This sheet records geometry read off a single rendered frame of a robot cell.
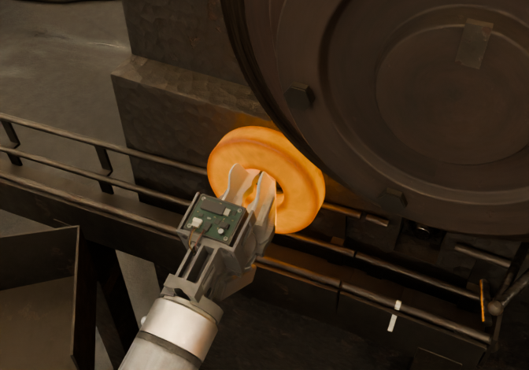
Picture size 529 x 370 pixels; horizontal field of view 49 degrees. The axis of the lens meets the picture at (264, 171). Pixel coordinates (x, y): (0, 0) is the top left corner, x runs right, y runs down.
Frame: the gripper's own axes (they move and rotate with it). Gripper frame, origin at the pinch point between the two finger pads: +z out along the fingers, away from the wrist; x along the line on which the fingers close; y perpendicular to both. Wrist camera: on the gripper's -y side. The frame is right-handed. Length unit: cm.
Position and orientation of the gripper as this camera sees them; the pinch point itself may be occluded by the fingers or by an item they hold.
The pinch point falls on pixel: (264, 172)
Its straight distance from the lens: 73.4
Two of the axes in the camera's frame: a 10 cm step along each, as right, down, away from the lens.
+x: -9.1, -2.8, 3.1
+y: -1.3, -5.2, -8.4
